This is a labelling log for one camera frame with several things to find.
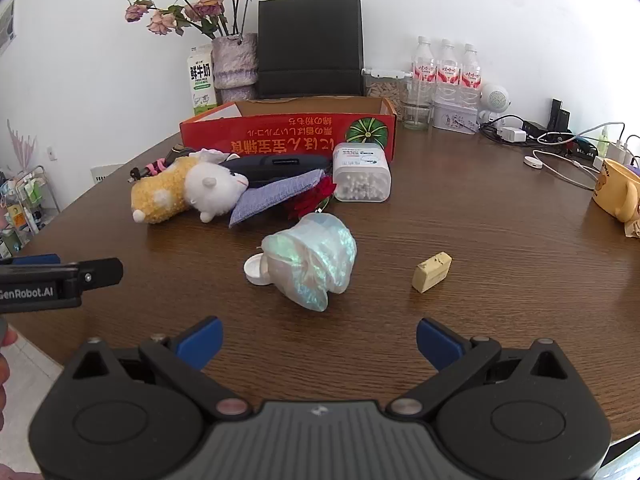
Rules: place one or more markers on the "red rose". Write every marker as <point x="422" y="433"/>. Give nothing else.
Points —
<point x="305" y="202"/>

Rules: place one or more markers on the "yellow white plush toy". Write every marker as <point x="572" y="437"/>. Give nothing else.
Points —
<point x="165" y="195"/>

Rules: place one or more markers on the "white wall vent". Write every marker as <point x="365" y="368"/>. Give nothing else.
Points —
<point x="106" y="174"/>

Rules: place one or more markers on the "small green spray bottle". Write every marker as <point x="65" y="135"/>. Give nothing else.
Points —
<point x="604" y="144"/>

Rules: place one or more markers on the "white round speaker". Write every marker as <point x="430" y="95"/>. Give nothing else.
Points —
<point x="494" y="99"/>

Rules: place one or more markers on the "black power adapter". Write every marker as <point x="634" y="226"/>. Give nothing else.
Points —
<point x="550" y="137"/>

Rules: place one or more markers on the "pink wall decoration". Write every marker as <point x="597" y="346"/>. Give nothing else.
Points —
<point x="22" y="147"/>

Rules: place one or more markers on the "mottled purple ceramic vase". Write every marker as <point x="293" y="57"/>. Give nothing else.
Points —
<point x="235" y="65"/>

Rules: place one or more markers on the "red cardboard box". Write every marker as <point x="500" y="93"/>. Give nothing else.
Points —
<point x="280" y="132"/>

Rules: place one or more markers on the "black upright device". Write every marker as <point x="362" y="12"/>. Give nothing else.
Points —
<point x="558" y="115"/>

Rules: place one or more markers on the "purple packet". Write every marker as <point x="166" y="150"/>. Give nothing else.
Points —
<point x="634" y="166"/>

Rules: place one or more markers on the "metal shelf rack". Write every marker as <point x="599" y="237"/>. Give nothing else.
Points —
<point x="27" y="210"/>

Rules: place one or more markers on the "white round charging puck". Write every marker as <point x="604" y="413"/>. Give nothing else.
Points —
<point x="533" y="161"/>

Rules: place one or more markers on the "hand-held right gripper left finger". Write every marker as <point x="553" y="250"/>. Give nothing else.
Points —
<point x="207" y="340"/>

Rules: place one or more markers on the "person's left hand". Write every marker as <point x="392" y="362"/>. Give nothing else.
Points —
<point x="4" y="375"/>

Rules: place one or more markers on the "iridescent plastic bag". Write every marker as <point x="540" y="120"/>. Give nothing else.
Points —
<point x="310" y="260"/>

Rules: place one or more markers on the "white green milk carton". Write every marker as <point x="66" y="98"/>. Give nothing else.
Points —
<point x="201" y="85"/>

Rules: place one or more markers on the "white printed tin box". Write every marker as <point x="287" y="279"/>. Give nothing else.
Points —
<point x="454" y="119"/>

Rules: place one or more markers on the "crumpled beige tissue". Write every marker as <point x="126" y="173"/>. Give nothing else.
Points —
<point x="634" y="225"/>

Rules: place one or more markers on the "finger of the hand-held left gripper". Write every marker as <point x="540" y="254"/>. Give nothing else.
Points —
<point x="100" y="272"/>
<point x="35" y="260"/>

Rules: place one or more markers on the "clear nut storage container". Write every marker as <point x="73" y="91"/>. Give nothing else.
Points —
<point x="385" y="87"/>

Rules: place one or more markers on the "white charger plug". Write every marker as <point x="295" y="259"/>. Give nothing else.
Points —
<point x="512" y="135"/>

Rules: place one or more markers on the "yellow eraser block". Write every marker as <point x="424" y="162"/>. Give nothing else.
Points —
<point x="430" y="272"/>

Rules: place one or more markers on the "white wall charger block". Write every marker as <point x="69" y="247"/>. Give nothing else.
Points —
<point x="620" y="152"/>

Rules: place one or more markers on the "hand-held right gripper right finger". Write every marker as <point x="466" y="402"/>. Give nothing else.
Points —
<point x="435" y="342"/>

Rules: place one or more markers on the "wall poster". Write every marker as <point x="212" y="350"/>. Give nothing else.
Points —
<point x="6" y="25"/>

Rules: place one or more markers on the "purple knitted cloth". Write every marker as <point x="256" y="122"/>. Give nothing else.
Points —
<point x="270" y="195"/>

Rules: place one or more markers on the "white flip cap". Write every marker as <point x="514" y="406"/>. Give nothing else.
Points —
<point x="255" y="270"/>

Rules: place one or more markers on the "navy zip case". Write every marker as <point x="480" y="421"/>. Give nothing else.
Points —
<point x="280" y="167"/>

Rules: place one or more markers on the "clear drinking glass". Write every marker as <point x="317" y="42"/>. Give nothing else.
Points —
<point x="417" y="117"/>

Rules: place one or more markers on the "yellow bear mug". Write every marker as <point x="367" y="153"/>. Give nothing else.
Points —
<point x="612" y="190"/>

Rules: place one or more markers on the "black paper bag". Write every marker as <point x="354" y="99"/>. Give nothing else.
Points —
<point x="310" y="45"/>

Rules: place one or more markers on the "clear cotton swab box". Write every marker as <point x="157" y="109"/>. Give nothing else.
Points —
<point x="361" y="175"/>

